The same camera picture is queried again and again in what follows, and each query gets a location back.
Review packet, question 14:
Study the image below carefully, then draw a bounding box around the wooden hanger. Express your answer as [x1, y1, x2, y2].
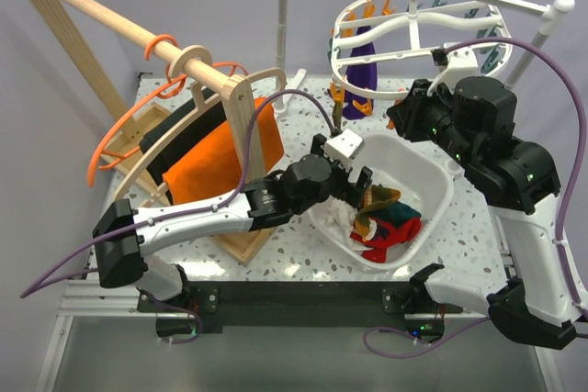
[112, 68, 286, 205]

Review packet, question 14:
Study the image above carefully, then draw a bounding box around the white drying rack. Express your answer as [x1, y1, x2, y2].
[274, 0, 576, 177]

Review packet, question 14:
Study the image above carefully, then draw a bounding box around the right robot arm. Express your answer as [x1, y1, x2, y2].
[386, 76, 587, 350]

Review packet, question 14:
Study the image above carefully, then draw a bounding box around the red santa sock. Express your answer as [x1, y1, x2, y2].
[361, 248, 388, 263]
[350, 218, 422, 250]

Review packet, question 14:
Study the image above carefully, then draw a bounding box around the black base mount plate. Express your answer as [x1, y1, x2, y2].
[137, 279, 447, 336]

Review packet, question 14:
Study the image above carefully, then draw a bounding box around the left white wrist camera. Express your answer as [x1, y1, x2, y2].
[323, 129, 364, 167]

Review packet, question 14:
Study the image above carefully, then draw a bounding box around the aluminium frame rail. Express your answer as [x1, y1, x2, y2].
[35, 279, 161, 391]

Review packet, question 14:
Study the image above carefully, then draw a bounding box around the white clip sock hanger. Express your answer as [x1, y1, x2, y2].
[328, 0, 513, 112]

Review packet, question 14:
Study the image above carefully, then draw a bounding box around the orange cloth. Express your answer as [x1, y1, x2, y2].
[164, 105, 284, 205]

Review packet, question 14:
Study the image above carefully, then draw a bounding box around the purple cable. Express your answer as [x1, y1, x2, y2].
[18, 88, 341, 299]
[362, 38, 588, 359]

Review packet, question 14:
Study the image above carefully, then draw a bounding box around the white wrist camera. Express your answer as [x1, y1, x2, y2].
[427, 47, 479, 96]
[323, 129, 364, 167]

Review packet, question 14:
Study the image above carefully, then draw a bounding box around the purple sock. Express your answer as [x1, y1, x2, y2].
[343, 43, 378, 120]

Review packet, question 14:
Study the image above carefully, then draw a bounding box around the striped olive sock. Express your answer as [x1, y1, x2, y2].
[332, 97, 344, 133]
[354, 185, 401, 240]

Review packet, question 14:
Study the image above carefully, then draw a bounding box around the white plastic basin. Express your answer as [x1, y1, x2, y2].
[308, 130, 454, 272]

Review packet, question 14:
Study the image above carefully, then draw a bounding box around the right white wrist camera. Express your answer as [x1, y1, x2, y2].
[427, 47, 479, 96]

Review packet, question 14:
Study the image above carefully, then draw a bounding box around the wooden clothes rack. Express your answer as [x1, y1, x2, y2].
[3, 0, 277, 267]

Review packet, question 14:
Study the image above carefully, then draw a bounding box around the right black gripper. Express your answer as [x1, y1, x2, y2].
[389, 76, 479, 168]

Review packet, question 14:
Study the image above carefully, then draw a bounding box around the orange plastic hanger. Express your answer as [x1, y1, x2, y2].
[83, 33, 249, 187]

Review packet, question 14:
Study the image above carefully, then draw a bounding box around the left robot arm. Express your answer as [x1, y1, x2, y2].
[93, 129, 372, 311]

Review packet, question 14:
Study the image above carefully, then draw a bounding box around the black cloth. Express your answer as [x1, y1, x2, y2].
[140, 100, 226, 204]

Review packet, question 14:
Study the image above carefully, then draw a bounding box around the white sock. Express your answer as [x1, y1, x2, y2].
[325, 198, 357, 238]

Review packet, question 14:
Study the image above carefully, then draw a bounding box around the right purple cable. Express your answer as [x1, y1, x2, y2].
[362, 38, 588, 359]

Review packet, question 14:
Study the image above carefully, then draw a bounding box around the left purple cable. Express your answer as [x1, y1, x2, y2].
[18, 88, 341, 299]

